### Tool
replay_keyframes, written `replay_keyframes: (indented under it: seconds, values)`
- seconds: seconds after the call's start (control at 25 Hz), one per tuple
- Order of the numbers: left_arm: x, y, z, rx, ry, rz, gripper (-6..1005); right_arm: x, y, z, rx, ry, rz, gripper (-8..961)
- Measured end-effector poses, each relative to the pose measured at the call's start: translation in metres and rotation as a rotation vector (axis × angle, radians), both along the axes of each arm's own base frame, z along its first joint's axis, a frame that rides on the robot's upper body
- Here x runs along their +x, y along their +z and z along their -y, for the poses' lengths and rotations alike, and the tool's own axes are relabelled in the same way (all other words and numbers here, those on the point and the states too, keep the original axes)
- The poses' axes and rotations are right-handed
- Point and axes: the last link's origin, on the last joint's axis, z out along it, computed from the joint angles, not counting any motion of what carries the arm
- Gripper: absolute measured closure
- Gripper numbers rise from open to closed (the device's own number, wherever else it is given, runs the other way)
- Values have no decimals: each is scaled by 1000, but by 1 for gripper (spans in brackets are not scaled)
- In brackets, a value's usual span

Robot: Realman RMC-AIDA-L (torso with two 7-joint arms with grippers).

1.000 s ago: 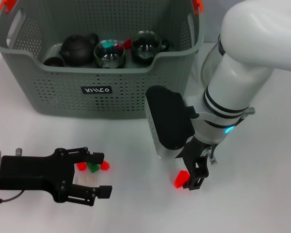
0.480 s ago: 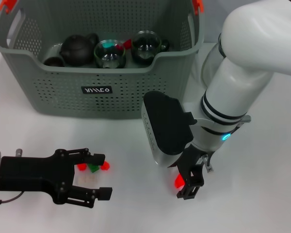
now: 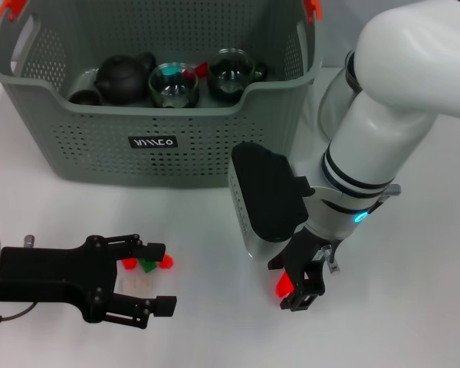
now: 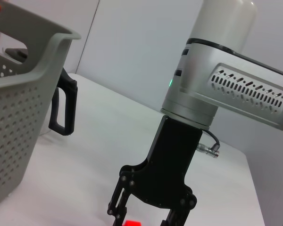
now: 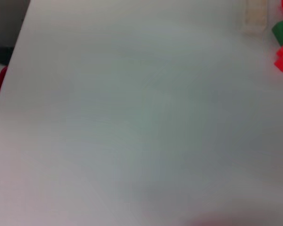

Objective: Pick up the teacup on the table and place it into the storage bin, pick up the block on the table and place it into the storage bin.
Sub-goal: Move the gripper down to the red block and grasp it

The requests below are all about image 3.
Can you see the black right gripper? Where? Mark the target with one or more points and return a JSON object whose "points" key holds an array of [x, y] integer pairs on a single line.
{"points": [[304, 260]]}

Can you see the dark clay teapot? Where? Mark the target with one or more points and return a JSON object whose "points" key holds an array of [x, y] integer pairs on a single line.
{"points": [[122, 80]]}

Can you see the large red slope toy brick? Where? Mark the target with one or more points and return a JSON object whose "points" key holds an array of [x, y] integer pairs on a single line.
{"points": [[283, 287]]}

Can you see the teal toy brick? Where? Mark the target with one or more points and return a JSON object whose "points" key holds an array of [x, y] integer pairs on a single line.
{"points": [[171, 71]]}

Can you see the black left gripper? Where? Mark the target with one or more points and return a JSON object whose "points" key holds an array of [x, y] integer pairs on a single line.
{"points": [[53, 274]]}

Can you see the white flat toy plate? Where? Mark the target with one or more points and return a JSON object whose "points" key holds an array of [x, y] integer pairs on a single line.
{"points": [[136, 284]]}

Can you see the dark red curved toy brick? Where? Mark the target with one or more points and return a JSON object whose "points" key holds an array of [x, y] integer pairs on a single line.
{"points": [[201, 70]]}

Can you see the dark clay small teacup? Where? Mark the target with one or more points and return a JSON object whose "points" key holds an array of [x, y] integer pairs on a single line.
{"points": [[85, 97]]}

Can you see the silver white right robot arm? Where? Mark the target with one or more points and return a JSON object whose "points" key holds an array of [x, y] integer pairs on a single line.
{"points": [[387, 115]]}

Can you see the green toy brick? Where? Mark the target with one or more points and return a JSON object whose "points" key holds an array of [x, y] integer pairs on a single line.
{"points": [[148, 266]]}

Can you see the small red toy brick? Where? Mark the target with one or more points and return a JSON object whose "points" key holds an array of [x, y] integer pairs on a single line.
{"points": [[129, 265], [166, 262]]}

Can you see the glass teacup black sleeve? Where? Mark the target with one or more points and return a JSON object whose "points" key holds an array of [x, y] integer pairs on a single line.
{"points": [[172, 92], [230, 76]]}

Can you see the grey perforated plastic storage basket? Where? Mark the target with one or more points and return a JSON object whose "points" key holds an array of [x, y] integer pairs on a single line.
{"points": [[99, 153]]}

